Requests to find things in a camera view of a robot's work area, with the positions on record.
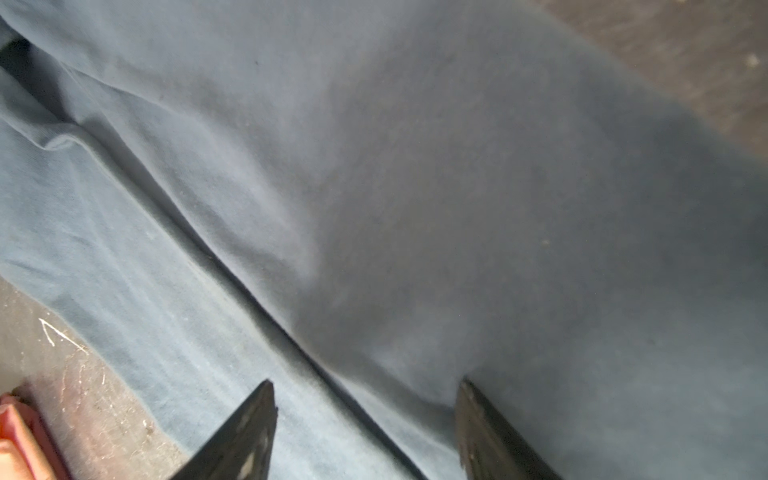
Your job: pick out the folded pink t-shirt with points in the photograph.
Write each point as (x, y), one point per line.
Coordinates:
(27, 451)

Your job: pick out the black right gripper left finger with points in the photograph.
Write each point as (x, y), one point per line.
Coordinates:
(241, 448)

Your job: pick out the blue-grey t-shirt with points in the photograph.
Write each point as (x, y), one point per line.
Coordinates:
(367, 202)

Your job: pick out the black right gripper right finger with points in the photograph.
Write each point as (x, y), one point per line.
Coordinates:
(488, 446)

